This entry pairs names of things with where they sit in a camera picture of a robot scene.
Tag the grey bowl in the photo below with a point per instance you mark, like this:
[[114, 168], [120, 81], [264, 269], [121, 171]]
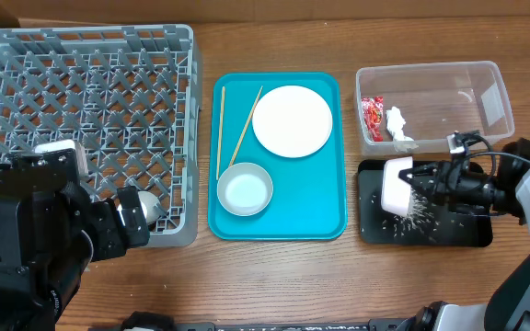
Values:
[[244, 189]]

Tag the black rectangular tray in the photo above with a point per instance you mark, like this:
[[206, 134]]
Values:
[[369, 178]]

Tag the red snack wrapper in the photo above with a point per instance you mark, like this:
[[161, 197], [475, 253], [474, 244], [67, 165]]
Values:
[[373, 115]]

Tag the teal serving tray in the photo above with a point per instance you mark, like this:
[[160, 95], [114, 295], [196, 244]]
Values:
[[309, 200]]

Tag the clear plastic waste bin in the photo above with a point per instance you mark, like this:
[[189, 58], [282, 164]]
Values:
[[436, 99]]

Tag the right wooden chopstick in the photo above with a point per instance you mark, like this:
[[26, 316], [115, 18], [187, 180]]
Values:
[[245, 127]]

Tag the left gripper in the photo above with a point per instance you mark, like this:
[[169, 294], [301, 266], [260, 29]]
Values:
[[112, 236]]

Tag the left wooden chopstick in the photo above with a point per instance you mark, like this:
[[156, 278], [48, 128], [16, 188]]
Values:
[[220, 133]]

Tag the wooden chopstick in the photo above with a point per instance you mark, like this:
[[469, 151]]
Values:
[[220, 133], [245, 127]]

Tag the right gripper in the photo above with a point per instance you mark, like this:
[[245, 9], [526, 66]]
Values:
[[442, 184]]

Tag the white tissue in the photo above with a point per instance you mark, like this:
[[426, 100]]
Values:
[[395, 124]]

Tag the grey plastic dish rack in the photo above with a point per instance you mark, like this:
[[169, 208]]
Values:
[[130, 95]]

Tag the white cup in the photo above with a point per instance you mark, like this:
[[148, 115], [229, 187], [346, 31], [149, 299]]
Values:
[[149, 204]]

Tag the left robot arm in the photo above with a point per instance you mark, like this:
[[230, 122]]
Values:
[[50, 231]]

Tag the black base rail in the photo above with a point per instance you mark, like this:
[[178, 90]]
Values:
[[145, 321]]

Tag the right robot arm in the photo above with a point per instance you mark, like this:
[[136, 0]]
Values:
[[509, 306]]

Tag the pile of rice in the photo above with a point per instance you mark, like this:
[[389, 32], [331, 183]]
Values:
[[427, 224]]

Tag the large white plate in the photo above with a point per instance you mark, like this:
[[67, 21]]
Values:
[[292, 121]]

